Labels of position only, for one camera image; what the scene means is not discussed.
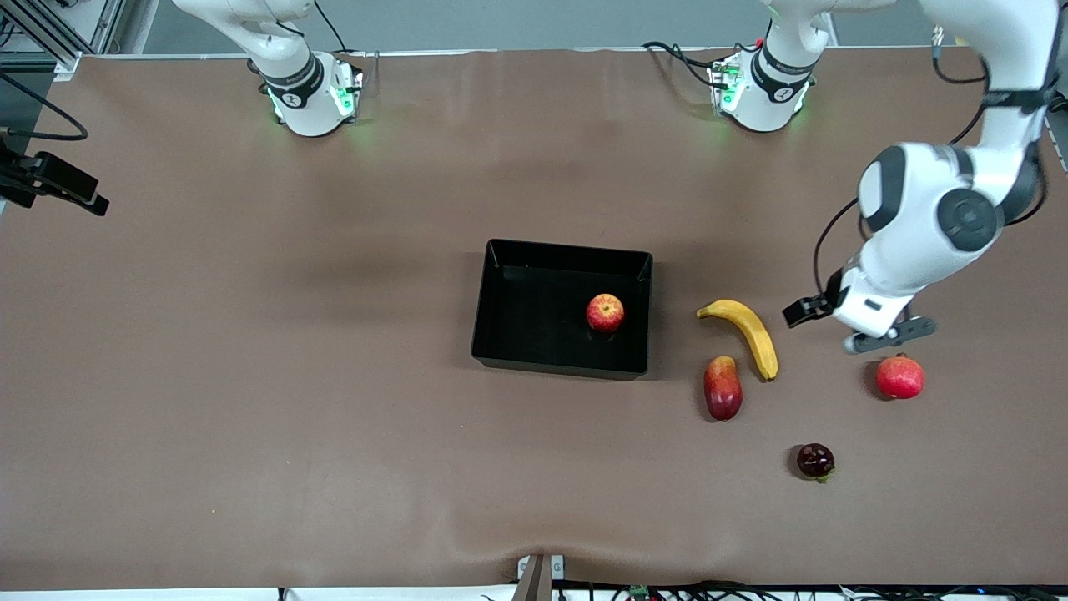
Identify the yellow banana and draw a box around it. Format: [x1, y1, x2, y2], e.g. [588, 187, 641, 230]
[696, 299, 779, 383]

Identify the red yellow apple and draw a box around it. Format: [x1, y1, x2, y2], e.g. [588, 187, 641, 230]
[585, 292, 626, 334]

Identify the black plastic box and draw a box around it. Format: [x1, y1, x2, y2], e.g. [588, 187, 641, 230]
[470, 238, 654, 381]

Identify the red pomegranate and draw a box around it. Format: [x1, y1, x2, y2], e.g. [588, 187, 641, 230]
[875, 352, 926, 401]

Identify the red yellow mango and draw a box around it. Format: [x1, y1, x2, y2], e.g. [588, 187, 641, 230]
[703, 356, 744, 422]

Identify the dark purple mangosteen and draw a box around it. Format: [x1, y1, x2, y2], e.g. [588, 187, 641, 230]
[796, 443, 836, 483]

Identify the aluminium frame profile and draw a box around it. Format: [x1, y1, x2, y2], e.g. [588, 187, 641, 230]
[0, 0, 159, 80]

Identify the black left arm base cable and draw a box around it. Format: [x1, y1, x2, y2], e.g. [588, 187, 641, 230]
[642, 40, 764, 88]

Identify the black arm base cable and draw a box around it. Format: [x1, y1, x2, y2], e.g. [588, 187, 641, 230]
[642, 40, 764, 88]
[313, 0, 380, 80]

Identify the black right arm base cable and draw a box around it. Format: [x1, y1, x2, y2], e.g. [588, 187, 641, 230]
[313, 0, 380, 80]

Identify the metal table bracket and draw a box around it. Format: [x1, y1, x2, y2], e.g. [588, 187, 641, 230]
[516, 553, 566, 601]

